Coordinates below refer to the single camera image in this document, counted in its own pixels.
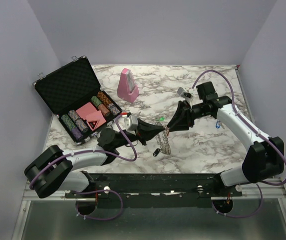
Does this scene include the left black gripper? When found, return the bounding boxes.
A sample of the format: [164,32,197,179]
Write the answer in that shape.
[114,118,165,150]

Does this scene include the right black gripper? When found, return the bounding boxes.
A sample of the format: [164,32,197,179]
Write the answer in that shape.
[167,100,210,133]

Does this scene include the blue tag key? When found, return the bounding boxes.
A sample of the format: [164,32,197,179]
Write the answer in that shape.
[215,120,225,129]

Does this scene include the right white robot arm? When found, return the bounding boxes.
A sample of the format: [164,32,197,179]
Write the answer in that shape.
[167,82,284,196]

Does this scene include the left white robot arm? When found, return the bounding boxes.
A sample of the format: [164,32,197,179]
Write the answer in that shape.
[24,117,165,199]

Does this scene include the green tag key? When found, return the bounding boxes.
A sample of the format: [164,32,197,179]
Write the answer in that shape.
[157,116,165,122]

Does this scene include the black tag key centre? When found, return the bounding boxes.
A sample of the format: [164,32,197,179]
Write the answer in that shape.
[153,148,161,157]

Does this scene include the pink metronome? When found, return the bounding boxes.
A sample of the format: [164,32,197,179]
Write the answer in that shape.
[117,68,139,103]

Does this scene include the black poker chip case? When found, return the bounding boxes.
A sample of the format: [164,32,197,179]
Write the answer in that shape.
[33,56,122,145]

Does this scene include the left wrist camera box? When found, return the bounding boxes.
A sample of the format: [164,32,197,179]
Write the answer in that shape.
[124,114,139,131]

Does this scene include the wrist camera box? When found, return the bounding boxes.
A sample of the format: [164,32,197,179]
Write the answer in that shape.
[177,87,193,104]
[124,114,139,131]

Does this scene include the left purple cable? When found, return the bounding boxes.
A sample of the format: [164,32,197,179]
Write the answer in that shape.
[29,114,138,221]

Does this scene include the purple cable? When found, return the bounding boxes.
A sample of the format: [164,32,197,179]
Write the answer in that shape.
[29,114,138,221]
[189,69,286,218]

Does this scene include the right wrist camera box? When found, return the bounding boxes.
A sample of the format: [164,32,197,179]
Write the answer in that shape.
[177,87,193,104]

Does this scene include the black front mounting rail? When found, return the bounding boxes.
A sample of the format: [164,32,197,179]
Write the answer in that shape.
[65,173,242,208]

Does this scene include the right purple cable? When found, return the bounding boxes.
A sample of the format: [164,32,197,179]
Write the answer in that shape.
[189,69,286,218]

